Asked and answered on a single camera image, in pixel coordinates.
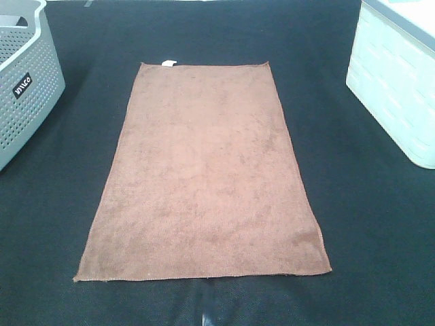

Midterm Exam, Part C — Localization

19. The black table cloth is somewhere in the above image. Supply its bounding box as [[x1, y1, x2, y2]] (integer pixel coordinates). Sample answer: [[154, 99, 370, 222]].
[[1, 1, 434, 325]]

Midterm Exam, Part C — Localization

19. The brown microfibre towel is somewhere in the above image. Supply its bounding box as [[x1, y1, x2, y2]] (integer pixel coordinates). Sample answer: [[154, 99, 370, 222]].
[[74, 62, 332, 282]]

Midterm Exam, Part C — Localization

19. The grey perforated plastic basket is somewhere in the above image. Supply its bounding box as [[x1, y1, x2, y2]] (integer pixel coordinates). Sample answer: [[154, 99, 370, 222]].
[[1, 1, 65, 167]]

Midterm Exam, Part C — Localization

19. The pale green plastic bin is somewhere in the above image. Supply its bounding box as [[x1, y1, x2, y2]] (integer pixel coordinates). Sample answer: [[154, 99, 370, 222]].
[[346, 1, 434, 169]]

